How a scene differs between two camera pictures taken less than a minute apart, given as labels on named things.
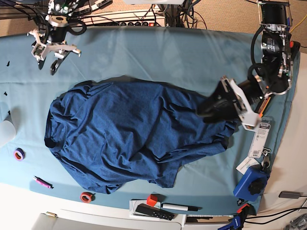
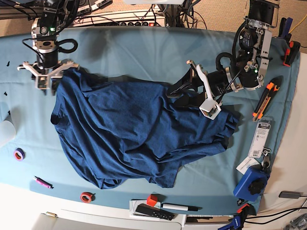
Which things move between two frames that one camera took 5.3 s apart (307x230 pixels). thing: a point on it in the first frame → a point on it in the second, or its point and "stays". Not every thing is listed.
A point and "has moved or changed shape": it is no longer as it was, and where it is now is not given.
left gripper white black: x=59 y=50 → x=42 y=76
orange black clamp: x=295 y=46 stays
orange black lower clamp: x=245 y=210 stays
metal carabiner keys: x=265 y=162 stays
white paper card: x=247 y=162 stays
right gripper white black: x=234 y=100 → x=217 y=82
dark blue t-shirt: x=112 y=134 has moved or changed shape
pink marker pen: x=43 y=182 stays
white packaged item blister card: x=260 y=138 stays
